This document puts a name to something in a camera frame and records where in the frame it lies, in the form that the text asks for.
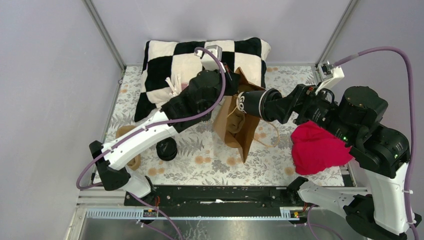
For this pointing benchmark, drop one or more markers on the brown cardboard cup carrier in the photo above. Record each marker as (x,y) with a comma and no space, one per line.
(235,122)

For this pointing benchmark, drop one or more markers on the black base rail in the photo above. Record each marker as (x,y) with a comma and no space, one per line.
(227,202)

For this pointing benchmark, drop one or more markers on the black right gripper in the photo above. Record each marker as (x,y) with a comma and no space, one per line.
(280,108)

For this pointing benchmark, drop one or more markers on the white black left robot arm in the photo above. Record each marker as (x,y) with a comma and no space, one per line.
(182,111)

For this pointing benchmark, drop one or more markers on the black white checkered pillow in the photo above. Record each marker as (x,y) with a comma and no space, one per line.
(164,59)

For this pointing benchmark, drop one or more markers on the black cup lid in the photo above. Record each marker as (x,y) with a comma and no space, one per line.
(268,101)

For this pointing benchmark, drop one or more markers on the red cloth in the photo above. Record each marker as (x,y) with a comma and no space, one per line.
(314,150)

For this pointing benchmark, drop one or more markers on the brown paper bag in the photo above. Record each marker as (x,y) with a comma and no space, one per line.
(242,140)

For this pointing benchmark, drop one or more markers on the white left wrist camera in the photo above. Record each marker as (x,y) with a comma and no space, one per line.
(210,57)

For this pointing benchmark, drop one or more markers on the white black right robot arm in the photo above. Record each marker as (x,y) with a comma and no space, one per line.
(382,152)

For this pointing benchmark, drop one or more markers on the white wrapped straws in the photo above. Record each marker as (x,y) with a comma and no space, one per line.
(176,85)

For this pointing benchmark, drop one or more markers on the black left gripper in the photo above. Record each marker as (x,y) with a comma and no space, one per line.
(232,79)

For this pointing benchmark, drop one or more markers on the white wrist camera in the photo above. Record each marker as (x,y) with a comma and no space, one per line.
(329,76)
(210,57)

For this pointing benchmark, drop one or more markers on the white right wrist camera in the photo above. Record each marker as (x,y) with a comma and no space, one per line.
(329,76)

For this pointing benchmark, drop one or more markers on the floral table mat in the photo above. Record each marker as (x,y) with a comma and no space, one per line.
(202,157)

